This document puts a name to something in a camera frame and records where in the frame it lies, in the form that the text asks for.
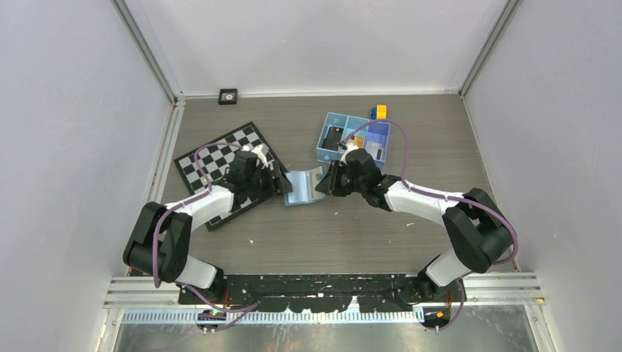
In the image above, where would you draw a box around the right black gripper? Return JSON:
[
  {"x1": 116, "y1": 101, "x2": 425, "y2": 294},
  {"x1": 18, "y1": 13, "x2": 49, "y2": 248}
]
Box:
[{"x1": 316, "y1": 159, "x2": 367, "y2": 197}]

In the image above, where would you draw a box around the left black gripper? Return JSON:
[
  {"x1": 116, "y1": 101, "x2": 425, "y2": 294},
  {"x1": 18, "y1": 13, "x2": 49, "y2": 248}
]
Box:
[{"x1": 245, "y1": 161, "x2": 294, "y2": 201}]

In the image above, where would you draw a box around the light blue card holder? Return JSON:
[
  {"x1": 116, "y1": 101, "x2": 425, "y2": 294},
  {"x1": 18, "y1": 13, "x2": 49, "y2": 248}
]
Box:
[{"x1": 285, "y1": 165, "x2": 327, "y2": 206}]

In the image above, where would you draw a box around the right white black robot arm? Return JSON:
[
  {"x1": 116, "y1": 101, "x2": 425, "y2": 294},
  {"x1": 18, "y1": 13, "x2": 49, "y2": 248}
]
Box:
[{"x1": 315, "y1": 148, "x2": 518, "y2": 301}]

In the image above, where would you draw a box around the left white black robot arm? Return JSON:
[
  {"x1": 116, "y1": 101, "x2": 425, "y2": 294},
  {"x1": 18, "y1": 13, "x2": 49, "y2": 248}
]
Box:
[{"x1": 122, "y1": 150, "x2": 292, "y2": 304}]

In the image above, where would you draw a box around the black card in tray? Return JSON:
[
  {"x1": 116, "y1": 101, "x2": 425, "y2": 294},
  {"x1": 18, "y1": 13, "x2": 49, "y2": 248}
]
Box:
[{"x1": 322, "y1": 126, "x2": 343, "y2": 151}]

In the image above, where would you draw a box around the silver card in tray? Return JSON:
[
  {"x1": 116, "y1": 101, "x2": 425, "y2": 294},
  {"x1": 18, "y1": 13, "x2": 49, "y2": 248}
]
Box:
[{"x1": 365, "y1": 141, "x2": 386, "y2": 162}]

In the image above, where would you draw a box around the blue three-compartment organizer tray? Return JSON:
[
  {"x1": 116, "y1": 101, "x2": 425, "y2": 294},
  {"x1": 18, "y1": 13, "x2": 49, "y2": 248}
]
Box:
[{"x1": 315, "y1": 112, "x2": 391, "y2": 170}]

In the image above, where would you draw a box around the black white chessboard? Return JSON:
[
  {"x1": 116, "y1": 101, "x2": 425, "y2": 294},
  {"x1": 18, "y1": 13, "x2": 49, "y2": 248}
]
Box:
[{"x1": 175, "y1": 122, "x2": 287, "y2": 231}]

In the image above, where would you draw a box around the blue yellow toy block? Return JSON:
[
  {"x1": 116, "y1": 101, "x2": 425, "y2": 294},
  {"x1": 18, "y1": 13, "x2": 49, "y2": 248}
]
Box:
[{"x1": 370, "y1": 105, "x2": 387, "y2": 120}]

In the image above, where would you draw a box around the small black square device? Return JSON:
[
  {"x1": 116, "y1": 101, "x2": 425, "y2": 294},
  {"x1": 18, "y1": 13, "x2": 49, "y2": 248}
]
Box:
[{"x1": 218, "y1": 88, "x2": 238, "y2": 106}]

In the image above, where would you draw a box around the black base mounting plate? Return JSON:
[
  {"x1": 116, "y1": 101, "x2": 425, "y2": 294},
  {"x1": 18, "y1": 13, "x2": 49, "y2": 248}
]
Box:
[{"x1": 177, "y1": 274, "x2": 467, "y2": 315}]

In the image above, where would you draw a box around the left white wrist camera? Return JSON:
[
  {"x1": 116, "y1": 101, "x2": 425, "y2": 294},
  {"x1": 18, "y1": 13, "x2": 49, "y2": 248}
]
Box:
[{"x1": 242, "y1": 144, "x2": 270, "y2": 168}]

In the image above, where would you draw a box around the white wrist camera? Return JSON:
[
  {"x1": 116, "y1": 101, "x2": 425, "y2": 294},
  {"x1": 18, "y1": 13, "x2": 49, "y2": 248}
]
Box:
[
  {"x1": 242, "y1": 144, "x2": 270, "y2": 168},
  {"x1": 340, "y1": 140, "x2": 359, "y2": 155}
]

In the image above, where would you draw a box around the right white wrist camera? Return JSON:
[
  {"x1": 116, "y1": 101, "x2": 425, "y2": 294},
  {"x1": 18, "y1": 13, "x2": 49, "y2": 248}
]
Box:
[{"x1": 340, "y1": 140, "x2": 359, "y2": 155}]

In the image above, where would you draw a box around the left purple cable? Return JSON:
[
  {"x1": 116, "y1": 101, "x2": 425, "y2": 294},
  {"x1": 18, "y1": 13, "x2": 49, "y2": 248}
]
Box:
[{"x1": 151, "y1": 142, "x2": 266, "y2": 331}]

